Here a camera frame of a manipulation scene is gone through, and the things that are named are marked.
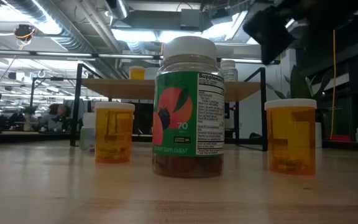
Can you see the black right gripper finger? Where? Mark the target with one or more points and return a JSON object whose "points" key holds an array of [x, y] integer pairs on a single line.
{"points": [[270, 34]]}

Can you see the white labelled supplement bottle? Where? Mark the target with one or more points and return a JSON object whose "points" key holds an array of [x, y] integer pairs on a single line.
{"points": [[229, 71]]}

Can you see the orange pill bottle white cap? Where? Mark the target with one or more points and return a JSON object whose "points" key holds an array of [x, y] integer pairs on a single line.
{"points": [[113, 133], [291, 140]]}

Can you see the green label supplement bottle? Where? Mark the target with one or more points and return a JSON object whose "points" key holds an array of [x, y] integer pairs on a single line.
{"points": [[185, 124]]}

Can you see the short orange pill bottle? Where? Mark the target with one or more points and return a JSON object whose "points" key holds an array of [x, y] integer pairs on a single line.
{"points": [[137, 74]]}

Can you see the translucent white bottle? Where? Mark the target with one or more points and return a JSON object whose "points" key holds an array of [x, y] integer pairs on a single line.
{"points": [[87, 137]]}

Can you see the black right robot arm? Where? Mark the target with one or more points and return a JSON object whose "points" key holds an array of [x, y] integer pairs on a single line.
{"points": [[356, 11]]}

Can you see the green leafy plant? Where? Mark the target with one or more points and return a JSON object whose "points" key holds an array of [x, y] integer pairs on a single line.
{"points": [[300, 84]]}

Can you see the small black dome object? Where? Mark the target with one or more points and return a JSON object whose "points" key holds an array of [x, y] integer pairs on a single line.
{"points": [[255, 136]]}

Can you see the white plant pot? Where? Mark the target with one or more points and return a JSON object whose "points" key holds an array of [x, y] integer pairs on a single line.
{"points": [[319, 133]]}

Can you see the red flat object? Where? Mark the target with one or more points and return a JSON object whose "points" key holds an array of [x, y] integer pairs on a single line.
{"points": [[342, 138]]}

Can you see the long horizontal light bar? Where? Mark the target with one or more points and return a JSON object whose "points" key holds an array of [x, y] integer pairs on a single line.
{"points": [[64, 54]]}

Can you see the person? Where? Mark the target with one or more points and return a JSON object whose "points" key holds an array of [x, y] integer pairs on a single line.
{"points": [[57, 116]]}

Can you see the wooden shelf with black frame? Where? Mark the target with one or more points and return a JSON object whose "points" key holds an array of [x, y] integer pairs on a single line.
{"points": [[120, 88]]}

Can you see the silver ribbed air duct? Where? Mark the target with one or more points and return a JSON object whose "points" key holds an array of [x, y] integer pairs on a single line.
{"points": [[73, 43]]}

